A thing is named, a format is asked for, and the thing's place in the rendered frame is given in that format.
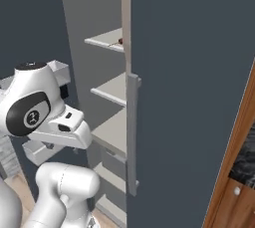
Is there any grey fridge door handle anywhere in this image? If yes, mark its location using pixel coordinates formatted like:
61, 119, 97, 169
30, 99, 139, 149
126, 72, 142, 197

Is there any white fridge drawer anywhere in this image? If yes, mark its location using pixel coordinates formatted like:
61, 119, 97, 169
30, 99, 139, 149
94, 161, 128, 194

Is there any white door bin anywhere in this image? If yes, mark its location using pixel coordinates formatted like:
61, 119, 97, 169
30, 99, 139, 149
22, 138, 65, 167
46, 59, 71, 88

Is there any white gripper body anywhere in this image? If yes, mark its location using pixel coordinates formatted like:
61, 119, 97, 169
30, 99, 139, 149
27, 119, 94, 150

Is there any white fridge shelf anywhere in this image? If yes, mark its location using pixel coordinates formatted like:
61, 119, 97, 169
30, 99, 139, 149
90, 72, 128, 108
91, 107, 128, 164
84, 27, 126, 54

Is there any dark grey fridge door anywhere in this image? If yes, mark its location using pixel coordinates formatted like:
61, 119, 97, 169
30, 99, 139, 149
126, 0, 255, 228

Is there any dark grey freezer door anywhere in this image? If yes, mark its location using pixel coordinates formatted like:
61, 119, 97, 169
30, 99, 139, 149
0, 0, 90, 203

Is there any grey fridge cabinet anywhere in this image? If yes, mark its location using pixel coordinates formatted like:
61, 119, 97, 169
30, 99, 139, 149
58, 0, 132, 228

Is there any brown wooden cabinet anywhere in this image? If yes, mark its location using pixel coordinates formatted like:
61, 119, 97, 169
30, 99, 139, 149
201, 58, 255, 228

